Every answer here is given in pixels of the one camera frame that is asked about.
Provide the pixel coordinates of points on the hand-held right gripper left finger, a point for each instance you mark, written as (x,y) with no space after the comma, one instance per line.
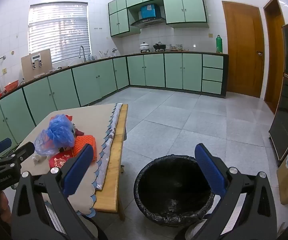
(78,166)

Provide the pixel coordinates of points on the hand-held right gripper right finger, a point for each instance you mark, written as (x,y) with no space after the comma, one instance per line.
(209,167)

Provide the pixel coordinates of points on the translucent pale blue plastic bag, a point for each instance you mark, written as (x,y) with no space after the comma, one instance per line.
(42,145)

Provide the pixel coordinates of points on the black bin with bag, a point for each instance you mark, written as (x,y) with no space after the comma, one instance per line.
(174,180)

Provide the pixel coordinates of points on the person's left hand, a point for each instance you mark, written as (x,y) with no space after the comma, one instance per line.
(1,206)

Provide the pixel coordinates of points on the white crumpled tissue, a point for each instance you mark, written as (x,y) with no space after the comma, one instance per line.
(37,158)

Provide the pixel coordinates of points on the red printed packet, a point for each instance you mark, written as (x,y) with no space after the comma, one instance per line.
(58,161)

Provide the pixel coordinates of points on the orange net sponge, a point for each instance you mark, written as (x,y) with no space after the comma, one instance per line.
(83,142)

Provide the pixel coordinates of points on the grey floral cloth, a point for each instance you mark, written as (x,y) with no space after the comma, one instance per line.
(108,152)

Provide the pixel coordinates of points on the wooden table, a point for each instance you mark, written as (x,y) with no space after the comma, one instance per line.
(113,175)

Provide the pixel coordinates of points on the red plastic bag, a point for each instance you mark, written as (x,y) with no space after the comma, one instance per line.
(69,117)

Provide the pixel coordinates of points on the red basin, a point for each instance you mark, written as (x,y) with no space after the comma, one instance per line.
(11,86)

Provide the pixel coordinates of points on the white clip holder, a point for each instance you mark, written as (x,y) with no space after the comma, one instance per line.
(36,59)

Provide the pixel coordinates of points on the black glass cabinet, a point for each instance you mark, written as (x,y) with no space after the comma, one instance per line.
(286,105)

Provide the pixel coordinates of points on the green lower cabinets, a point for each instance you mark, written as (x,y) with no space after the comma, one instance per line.
(174,70)

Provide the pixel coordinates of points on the green cabinets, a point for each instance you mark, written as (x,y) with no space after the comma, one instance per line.
(184,7)
(174,70)

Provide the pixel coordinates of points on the metal faucet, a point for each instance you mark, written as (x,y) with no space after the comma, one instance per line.
(84,56)

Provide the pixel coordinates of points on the utensil holder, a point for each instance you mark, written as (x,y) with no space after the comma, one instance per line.
(103,54)

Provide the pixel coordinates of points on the green bottle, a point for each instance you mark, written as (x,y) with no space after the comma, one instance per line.
(219,45)

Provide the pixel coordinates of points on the white window blinds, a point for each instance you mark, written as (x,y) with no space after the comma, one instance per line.
(58,30)

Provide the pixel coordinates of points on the black wok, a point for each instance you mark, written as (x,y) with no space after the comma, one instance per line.
(159,46)

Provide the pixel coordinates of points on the white pot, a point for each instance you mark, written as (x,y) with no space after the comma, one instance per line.
(144,47)

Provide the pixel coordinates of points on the range hood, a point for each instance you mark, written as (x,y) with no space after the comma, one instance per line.
(147,22)

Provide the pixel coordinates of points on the green upper cabinets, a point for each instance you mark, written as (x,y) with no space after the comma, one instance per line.
(184,7)

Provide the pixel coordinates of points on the blue box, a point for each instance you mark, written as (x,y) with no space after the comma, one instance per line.
(149,11)

